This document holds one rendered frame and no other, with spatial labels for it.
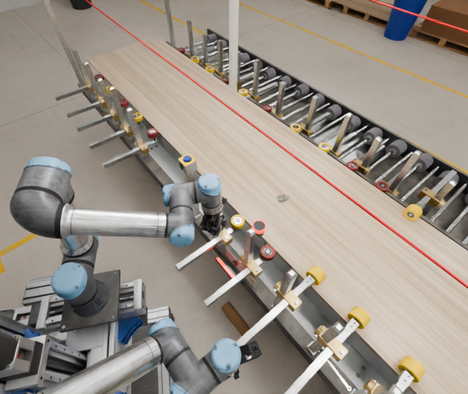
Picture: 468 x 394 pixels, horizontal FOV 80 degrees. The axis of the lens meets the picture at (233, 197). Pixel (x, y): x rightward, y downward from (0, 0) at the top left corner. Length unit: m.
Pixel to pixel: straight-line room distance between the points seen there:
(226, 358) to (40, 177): 0.68
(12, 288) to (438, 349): 2.87
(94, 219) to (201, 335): 1.62
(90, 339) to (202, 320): 1.07
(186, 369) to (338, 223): 1.18
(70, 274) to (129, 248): 1.51
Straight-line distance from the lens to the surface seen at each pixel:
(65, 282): 1.19
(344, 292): 1.52
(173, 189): 0.92
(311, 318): 1.73
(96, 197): 3.14
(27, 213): 0.86
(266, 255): 1.49
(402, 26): 6.52
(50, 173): 0.92
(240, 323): 2.22
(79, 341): 1.45
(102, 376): 0.75
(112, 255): 2.70
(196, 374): 0.81
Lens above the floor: 2.24
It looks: 52 degrees down
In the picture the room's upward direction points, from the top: 1 degrees clockwise
